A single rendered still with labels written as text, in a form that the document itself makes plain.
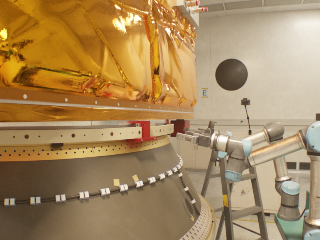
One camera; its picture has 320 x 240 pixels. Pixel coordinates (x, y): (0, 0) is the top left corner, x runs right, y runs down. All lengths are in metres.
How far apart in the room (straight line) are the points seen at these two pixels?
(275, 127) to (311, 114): 6.97
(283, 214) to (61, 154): 1.40
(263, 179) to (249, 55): 5.07
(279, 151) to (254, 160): 0.13
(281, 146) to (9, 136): 1.10
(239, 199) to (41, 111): 4.21
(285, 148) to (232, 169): 0.26
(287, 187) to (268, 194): 2.90
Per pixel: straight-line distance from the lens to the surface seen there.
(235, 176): 1.14
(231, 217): 2.24
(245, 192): 4.62
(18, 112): 0.69
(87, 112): 0.88
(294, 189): 1.74
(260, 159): 1.23
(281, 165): 1.84
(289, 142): 1.21
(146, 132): 1.08
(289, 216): 1.78
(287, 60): 8.70
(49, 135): 0.90
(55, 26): 0.74
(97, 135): 0.94
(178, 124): 2.08
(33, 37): 0.68
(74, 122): 0.95
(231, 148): 1.12
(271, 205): 4.70
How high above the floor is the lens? 1.75
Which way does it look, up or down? 1 degrees down
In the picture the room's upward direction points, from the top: straight up
